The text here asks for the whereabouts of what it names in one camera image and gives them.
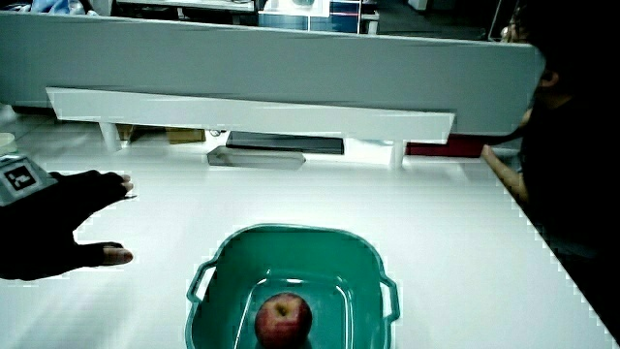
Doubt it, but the light blue cloth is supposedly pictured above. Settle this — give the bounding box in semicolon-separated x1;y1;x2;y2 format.
0;0;101;16

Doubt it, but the black flat tablet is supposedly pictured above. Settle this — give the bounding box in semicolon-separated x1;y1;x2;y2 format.
225;131;346;156

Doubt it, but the white shelf riser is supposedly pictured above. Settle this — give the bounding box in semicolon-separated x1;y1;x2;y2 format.
46;86;456;170

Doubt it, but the red flat box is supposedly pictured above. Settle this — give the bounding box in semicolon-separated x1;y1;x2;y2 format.
405;134;486;159

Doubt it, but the teal plastic basin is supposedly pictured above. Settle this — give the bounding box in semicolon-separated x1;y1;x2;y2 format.
184;223;402;349

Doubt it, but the blue and white box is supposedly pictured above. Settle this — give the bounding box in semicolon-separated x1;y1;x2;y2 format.
257;0;380;35

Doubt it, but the person's left hand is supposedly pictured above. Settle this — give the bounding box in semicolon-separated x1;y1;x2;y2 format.
0;153;139;282

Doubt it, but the another person's forearm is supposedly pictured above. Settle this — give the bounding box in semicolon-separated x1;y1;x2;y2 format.
480;143;530;205

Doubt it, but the red apple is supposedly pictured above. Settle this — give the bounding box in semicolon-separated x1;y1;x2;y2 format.
254;292;314;349

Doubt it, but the grey partition panel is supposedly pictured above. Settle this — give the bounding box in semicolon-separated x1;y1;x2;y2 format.
0;11;546;137

